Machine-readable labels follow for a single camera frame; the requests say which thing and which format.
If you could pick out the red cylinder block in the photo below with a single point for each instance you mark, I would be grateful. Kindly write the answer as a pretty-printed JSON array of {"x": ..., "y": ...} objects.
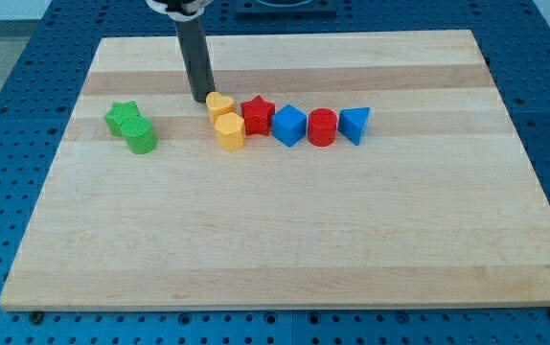
[{"x": 322, "y": 127}]

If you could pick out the blue triangle block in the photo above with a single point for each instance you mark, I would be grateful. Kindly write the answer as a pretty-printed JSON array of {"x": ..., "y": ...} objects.
[{"x": 352, "y": 123}]

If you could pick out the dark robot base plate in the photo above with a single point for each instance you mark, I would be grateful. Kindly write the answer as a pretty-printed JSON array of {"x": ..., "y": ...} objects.
[{"x": 284, "y": 7}]

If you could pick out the yellow hexagon block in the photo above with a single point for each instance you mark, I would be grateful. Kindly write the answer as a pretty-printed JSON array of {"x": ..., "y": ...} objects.
[{"x": 230, "y": 131}]

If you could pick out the yellow heart block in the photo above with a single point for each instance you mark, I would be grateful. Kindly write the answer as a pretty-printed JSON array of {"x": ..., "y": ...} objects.
[{"x": 218, "y": 104}]

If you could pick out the green star block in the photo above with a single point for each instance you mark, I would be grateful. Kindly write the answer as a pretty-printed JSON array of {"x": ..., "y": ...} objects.
[{"x": 118, "y": 114}]

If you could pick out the green cylinder block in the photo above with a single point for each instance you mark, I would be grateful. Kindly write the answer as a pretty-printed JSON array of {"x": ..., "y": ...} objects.
[{"x": 139, "y": 136}]

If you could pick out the wooden board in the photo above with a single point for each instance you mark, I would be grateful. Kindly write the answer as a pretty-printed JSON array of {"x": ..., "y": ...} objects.
[{"x": 438, "y": 207}]

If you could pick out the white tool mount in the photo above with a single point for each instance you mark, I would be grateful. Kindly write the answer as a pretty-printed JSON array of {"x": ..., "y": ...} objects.
[{"x": 179, "y": 10}]

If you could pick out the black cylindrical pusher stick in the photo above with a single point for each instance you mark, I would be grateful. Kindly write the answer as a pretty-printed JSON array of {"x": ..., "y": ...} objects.
[{"x": 193, "y": 45}]

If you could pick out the red star block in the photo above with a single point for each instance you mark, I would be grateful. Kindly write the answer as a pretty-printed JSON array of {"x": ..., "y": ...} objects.
[{"x": 257, "y": 115}]

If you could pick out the blue cube block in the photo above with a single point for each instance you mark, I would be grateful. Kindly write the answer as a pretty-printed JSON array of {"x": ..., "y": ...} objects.
[{"x": 289, "y": 125}]

